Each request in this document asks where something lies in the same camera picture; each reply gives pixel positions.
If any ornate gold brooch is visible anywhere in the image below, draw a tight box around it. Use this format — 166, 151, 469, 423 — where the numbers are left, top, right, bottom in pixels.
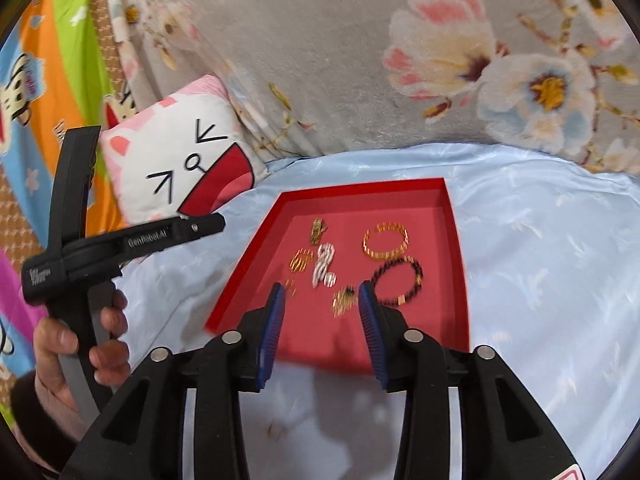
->
331, 285, 360, 318

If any black bead bracelet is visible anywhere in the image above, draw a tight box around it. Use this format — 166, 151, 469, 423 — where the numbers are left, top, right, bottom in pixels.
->
372, 256, 425, 306

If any white pearl bracelet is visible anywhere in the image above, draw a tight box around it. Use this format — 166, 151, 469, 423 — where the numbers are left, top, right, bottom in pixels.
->
311, 242, 338, 288

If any wide gold bangle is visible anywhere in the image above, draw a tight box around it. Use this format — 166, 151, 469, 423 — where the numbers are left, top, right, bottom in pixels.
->
362, 221, 411, 262

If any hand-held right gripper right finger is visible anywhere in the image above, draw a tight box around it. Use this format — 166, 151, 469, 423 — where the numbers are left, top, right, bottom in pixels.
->
357, 281, 581, 480

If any person's left forearm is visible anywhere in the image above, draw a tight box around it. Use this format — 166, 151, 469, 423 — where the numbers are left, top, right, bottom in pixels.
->
10, 370, 88, 466

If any light blue palm-print sheet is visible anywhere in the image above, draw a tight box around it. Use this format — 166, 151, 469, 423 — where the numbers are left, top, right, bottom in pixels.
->
115, 142, 640, 480

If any person's left hand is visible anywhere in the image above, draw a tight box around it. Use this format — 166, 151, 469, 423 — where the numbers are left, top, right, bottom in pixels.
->
34, 291, 132, 413

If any gold chain bracelet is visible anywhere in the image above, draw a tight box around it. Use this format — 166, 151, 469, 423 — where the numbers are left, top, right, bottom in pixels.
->
309, 217, 331, 247

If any cat face pillow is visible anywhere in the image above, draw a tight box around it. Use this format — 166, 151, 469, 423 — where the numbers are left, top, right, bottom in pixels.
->
100, 75, 271, 226

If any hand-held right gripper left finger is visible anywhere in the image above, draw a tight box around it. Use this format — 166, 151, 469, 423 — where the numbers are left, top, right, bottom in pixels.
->
60, 282, 287, 480

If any gold wristwatch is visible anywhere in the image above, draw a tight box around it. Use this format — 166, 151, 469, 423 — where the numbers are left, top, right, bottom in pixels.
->
289, 247, 315, 273

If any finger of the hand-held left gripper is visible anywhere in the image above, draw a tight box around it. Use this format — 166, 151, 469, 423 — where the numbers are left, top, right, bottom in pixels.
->
175, 212, 226, 242

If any colourful cartoon blanket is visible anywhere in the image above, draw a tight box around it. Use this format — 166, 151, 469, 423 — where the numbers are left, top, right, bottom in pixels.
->
0, 0, 126, 411

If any grey floral blanket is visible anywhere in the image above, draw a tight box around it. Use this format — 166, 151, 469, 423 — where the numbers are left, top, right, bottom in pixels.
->
105, 0, 640, 176

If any red cardboard box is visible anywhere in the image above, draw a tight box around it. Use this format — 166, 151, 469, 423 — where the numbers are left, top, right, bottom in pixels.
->
204, 177, 471, 376

